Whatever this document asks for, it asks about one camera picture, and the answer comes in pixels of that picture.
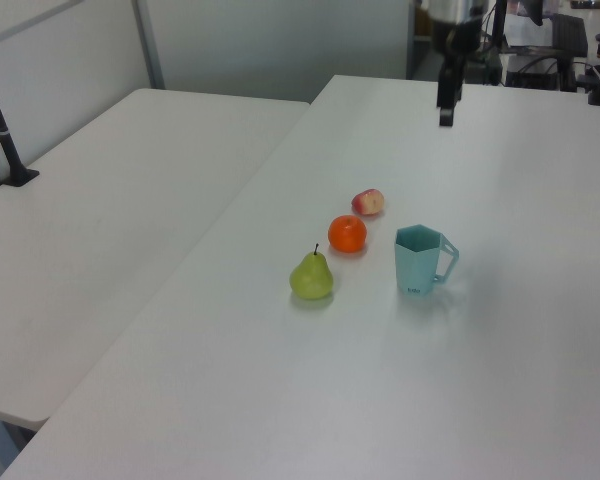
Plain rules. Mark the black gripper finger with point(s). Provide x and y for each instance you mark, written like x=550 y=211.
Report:
x=458 y=80
x=446 y=107

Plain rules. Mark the grey robot gripper body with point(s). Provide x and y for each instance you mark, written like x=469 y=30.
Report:
x=455 y=25

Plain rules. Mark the teal hexagonal plastic mug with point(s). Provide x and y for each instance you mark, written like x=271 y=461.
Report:
x=417 y=265

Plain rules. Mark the black vertical pole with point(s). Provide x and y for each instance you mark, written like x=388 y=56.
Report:
x=499 y=25

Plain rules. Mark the red bitten apple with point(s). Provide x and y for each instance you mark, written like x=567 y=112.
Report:
x=368 y=202

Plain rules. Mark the orange fruit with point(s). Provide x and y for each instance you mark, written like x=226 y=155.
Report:
x=348 y=234

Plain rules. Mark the green pear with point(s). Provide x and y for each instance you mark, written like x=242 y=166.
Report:
x=311 y=280

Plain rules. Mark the black pole stand with base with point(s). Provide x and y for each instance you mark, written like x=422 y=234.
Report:
x=0 y=125

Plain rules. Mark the grey partition frame post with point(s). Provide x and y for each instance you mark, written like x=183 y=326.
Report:
x=149 y=45

